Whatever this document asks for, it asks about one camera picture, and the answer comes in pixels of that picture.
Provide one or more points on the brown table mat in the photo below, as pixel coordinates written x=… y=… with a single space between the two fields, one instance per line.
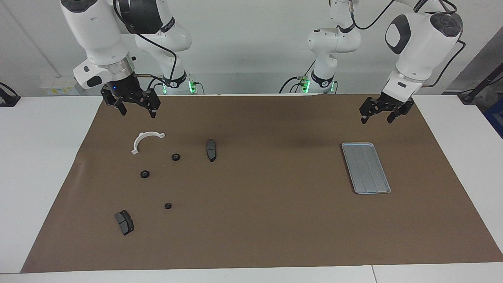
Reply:
x=251 y=220

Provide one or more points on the black stand foot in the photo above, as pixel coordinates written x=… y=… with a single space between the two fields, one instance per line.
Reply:
x=469 y=96

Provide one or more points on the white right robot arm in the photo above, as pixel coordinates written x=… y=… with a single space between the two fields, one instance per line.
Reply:
x=94 y=31

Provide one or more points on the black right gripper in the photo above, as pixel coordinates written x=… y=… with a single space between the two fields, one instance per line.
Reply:
x=129 y=94

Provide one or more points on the grey slotted brake pad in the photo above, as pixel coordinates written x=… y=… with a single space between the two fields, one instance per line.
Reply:
x=125 y=223

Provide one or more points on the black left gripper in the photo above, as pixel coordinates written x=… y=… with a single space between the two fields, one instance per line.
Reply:
x=387 y=104

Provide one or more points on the silver metal tray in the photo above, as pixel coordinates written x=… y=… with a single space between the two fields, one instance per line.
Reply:
x=365 y=169

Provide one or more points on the white curved plastic bracket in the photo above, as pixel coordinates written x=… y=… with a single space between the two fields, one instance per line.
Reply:
x=148 y=134

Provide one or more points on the dark curved brake pad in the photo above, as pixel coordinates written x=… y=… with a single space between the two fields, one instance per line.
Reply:
x=211 y=150

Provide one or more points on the black table clamp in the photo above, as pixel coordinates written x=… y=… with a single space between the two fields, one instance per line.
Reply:
x=6 y=100

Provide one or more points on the blue crate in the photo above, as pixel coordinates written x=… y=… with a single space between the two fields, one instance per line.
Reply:
x=496 y=118

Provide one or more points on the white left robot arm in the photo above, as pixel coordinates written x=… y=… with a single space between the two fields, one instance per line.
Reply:
x=420 y=43

